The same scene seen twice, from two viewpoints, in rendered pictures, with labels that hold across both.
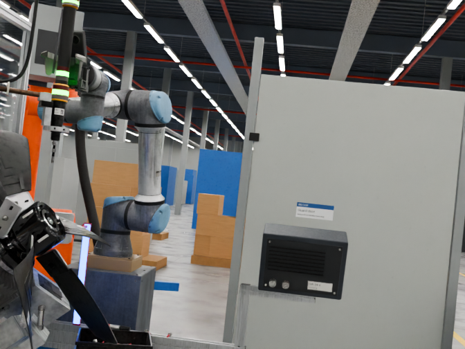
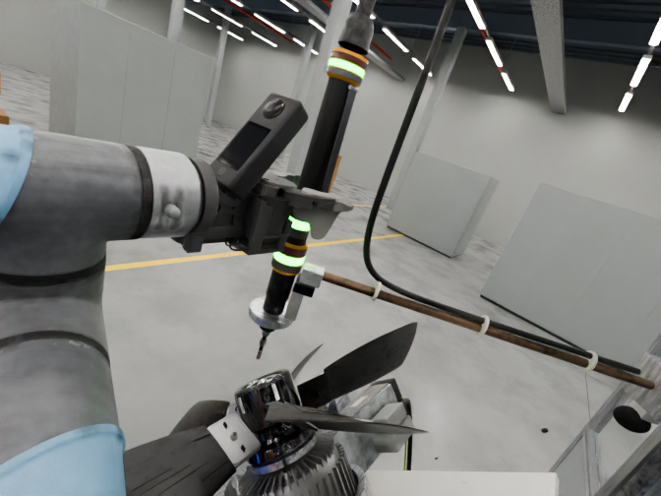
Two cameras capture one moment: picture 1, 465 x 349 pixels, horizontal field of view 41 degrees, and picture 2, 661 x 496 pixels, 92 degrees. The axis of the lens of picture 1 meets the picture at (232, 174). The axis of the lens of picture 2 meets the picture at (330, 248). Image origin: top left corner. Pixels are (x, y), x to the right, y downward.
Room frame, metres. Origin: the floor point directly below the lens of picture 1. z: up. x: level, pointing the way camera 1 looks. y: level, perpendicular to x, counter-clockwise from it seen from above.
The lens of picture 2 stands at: (2.02, 0.72, 1.73)
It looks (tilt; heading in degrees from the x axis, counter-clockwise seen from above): 19 degrees down; 207
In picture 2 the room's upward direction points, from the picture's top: 19 degrees clockwise
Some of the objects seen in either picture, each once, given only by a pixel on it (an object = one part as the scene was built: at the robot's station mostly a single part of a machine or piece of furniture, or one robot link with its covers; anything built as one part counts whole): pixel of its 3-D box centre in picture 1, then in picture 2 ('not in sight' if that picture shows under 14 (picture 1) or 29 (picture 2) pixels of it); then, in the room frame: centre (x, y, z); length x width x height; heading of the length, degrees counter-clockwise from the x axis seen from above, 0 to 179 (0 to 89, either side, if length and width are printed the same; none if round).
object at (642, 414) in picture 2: not in sight; (633, 415); (1.39, 1.00, 1.49); 0.05 x 0.04 x 0.05; 119
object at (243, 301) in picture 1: (242, 315); not in sight; (1.97, -0.08, 0.96); 0.03 x 0.03 x 0.20; 84
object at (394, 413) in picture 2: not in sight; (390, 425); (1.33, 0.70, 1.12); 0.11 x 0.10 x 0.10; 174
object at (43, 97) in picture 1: (54, 113); (285, 290); (1.67, 0.49, 1.50); 0.09 x 0.07 x 0.10; 119
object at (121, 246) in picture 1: (114, 242); not in sight; (2.43, 0.43, 1.10); 0.15 x 0.15 x 0.10
